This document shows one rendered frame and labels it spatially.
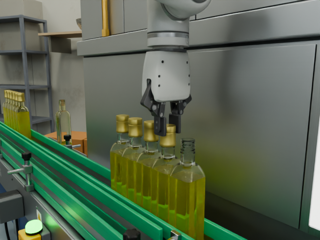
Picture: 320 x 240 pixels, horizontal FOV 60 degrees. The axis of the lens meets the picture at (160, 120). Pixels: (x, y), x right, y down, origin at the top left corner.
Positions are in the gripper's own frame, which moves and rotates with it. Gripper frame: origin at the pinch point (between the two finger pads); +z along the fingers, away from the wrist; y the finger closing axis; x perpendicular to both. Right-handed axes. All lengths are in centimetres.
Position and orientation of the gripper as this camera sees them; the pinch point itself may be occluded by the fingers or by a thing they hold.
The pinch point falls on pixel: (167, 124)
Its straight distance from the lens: 58.8
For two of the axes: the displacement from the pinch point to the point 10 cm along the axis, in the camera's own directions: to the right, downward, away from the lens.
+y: -7.6, 1.1, -6.4
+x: 6.5, 1.3, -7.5
